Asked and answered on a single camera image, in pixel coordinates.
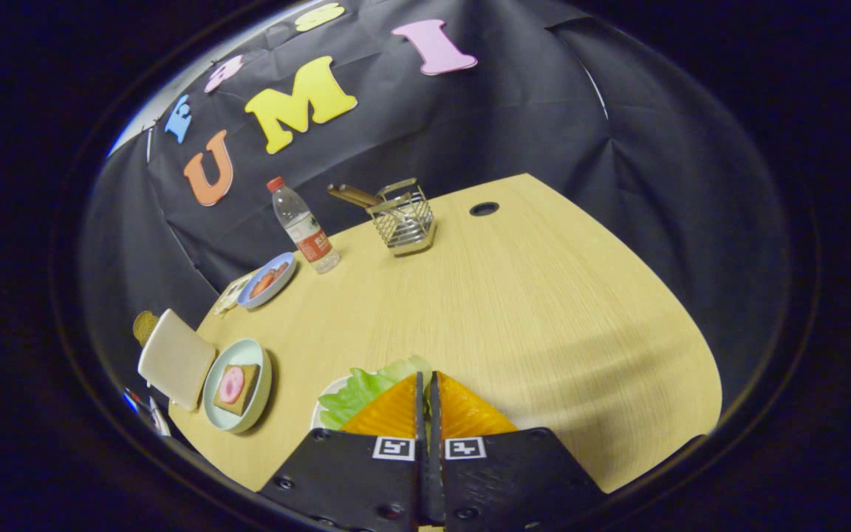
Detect red meat pieces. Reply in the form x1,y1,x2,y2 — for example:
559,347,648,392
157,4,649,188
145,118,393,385
250,262,290,298

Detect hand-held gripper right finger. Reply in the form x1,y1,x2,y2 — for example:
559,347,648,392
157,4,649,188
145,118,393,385
429,371,607,532

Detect bread slice with crust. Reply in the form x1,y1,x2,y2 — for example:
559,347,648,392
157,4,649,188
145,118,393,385
213,364,261,416

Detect white toaster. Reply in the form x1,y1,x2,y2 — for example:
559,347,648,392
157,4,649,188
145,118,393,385
137,309,217,412

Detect pink ham slice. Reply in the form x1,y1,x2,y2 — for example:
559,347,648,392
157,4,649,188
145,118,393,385
219,367,245,405

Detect brown toast slice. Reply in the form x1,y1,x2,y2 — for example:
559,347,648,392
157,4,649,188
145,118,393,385
133,311,160,347

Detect green lettuce leaf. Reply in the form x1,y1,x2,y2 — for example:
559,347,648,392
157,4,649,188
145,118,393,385
318,356,434,431

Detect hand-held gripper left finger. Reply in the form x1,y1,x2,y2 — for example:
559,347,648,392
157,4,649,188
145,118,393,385
259,372,430,532

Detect metal wire utensil holder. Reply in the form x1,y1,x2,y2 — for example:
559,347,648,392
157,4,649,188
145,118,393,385
365,177,439,257

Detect blue plate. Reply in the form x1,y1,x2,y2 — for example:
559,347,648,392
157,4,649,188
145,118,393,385
237,252,298,310

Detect white divided seasoning tray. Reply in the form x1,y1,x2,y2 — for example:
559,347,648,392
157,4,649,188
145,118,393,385
213,272,256,317

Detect black backdrop cloth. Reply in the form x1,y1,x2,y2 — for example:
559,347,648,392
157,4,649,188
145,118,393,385
82,0,792,415

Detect pale green plate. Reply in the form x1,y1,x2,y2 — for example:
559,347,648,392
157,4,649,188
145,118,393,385
202,338,273,434

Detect clear plastic water bottle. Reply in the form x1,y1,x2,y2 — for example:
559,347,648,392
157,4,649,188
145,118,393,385
266,176,342,275

